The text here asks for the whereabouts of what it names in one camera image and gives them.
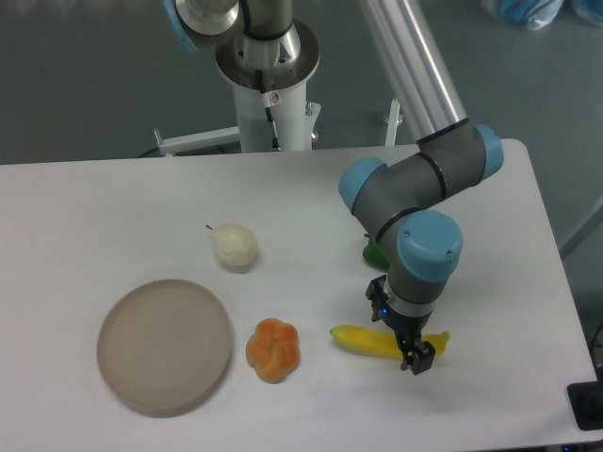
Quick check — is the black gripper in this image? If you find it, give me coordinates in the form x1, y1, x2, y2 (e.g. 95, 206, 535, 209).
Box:
366, 276, 435, 375

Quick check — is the yellow banana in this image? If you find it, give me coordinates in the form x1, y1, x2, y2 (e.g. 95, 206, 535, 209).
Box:
329, 324, 451, 363

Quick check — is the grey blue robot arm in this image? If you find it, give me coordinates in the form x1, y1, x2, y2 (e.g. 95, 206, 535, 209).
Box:
164, 1, 504, 374

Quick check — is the green bell pepper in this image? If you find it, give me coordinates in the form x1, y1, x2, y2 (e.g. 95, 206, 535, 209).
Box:
362, 234, 389, 271

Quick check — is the orange knotted bread roll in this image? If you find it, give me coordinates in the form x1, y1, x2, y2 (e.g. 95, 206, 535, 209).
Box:
246, 318, 301, 383

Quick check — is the white pear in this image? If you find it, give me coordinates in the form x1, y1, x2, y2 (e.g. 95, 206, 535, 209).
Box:
205, 222, 259, 273

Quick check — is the black device at edge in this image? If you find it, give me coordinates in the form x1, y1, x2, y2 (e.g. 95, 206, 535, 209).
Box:
566, 381, 602, 431

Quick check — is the beige round plate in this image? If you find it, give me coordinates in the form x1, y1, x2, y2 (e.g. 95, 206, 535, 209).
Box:
96, 279, 234, 418

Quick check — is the blue plastic bag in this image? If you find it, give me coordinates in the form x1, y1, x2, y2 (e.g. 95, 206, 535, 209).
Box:
480, 0, 563, 31

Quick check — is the white bracket right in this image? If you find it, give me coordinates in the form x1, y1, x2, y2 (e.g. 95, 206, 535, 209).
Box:
384, 97, 403, 146

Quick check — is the white bracket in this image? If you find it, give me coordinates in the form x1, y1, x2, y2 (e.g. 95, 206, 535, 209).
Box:
154, 126, 239, 156
384, 97, 403, 146

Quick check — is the black cable on pedestal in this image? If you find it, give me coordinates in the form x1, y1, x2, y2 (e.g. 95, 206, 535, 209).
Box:
253, 69, 284, 153

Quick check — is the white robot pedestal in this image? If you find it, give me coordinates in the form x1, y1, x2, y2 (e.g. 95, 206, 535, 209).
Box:
216, 20, 320, 153

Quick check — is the white bracket left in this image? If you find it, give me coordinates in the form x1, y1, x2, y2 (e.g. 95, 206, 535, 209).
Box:
154, 126, 239, 156

